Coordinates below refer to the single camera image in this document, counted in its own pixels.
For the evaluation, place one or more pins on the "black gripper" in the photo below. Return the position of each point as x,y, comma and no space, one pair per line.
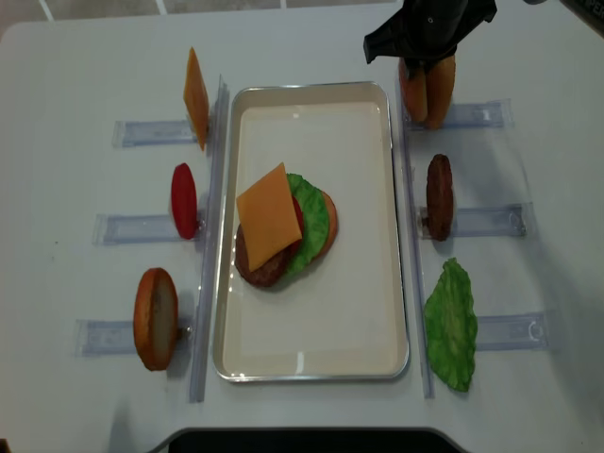
424,32

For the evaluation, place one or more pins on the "standing brown meat patty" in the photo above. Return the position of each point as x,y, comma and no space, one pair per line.
440,200

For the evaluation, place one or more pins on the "lettuce leaf on burger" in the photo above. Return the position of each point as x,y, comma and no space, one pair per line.
316,224

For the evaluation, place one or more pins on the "tomato slice on burger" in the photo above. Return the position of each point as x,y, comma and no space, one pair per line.
300,221

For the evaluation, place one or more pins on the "cheese slice on burger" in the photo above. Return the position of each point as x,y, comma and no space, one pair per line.
267,216

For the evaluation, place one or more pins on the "standing orange cheese slice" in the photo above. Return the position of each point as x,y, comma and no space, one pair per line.
196,99

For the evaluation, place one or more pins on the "meat patty on burger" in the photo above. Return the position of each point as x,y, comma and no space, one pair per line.
269,273

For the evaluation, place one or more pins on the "standing green lettuce leaf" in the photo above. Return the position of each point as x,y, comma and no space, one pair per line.
452,328

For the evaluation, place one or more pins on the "standing red tomato slice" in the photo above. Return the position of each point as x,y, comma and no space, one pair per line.
184,202

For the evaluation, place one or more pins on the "spare bun half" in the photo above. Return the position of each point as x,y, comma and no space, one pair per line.
413,96

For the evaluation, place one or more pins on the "bottom bun on tray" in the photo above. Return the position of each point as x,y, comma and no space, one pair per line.
333,226

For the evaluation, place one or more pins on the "white metal tray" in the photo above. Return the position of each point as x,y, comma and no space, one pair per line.
343,316

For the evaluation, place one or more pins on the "black base edge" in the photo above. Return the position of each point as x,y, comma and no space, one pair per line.
309,440

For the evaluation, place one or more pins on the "clear right side rail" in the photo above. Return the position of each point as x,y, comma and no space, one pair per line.
416,268

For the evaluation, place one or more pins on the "clear bun holder rail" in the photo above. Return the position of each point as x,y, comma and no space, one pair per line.
494,114

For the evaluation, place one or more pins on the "clear patty holder rail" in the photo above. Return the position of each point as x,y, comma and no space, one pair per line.
509,220

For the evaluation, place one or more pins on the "clear left side rail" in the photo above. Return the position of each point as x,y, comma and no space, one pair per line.
217,147

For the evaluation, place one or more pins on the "clear lettuce holder rail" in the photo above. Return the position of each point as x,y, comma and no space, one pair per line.
528,331

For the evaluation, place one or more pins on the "clear cheese holder rail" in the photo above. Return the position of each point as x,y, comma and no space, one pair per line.
135,133

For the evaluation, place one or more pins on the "clear tomato holder rail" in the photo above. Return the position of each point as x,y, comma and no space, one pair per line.
123,229

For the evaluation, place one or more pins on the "clear left bun rail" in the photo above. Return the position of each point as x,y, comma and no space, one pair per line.
94,338

